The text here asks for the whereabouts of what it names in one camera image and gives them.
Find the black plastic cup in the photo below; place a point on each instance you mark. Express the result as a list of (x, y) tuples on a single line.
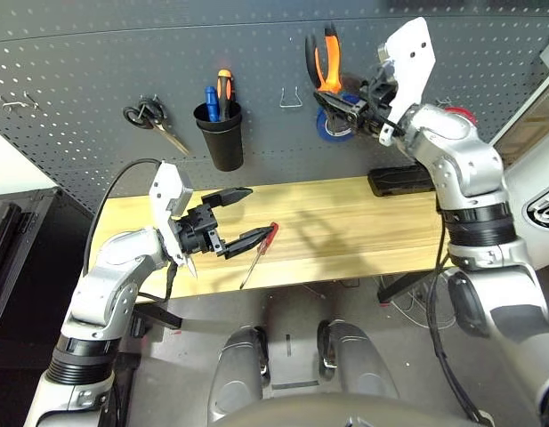
[(225, 147)]

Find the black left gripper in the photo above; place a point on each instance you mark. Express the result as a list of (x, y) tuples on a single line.
[(196, 231)]

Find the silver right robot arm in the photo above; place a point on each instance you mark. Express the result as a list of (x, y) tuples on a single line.
[(461, 155)]

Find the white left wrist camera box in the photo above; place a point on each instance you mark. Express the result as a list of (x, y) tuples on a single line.
[(163, 200)]

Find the blue tape roll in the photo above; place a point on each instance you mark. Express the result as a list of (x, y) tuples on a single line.
[(322, 131)]

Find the small metal peg hook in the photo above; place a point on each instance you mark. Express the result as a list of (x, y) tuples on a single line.
[(11, 106), (31, 101)]

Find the black plastic tool case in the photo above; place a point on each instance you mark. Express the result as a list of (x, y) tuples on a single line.
[(398, 180)]

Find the silver robot left leg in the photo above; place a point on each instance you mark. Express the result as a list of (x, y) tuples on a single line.
[(238, 373)]

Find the orange black long-nose pliers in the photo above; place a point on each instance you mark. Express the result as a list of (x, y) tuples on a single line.
[(329, 66)]

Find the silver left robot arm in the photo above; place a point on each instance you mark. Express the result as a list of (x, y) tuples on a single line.
[(114, 267)]

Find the black table leg bracket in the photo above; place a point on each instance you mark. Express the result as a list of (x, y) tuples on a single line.
[(158, 316), (398, 289)]

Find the silver robot leg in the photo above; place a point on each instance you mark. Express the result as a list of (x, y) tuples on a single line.
[(238, 373), (358, 364)]

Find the silver robot right leg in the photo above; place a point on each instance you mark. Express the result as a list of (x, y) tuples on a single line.
[(358, 364)]

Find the dark grey pegboard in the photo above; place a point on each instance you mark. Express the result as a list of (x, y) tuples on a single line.
[(123, 44)]

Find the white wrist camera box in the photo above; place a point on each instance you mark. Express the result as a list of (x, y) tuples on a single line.
[(163, 200), (412, 66)]

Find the red tape roll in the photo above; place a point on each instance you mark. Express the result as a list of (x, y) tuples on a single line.
[(456, 110)]

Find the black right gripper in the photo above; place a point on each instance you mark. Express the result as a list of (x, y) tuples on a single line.
[(381, 111)]

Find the grey robot torso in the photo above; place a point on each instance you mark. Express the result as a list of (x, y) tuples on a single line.
[(345, 413)]

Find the black cabinet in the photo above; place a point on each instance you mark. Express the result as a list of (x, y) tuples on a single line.
[(16, 249)]

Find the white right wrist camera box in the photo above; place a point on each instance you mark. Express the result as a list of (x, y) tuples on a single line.
[(412, 66)]

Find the metal tape peg hook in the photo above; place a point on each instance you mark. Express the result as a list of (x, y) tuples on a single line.
[(444, 102)]

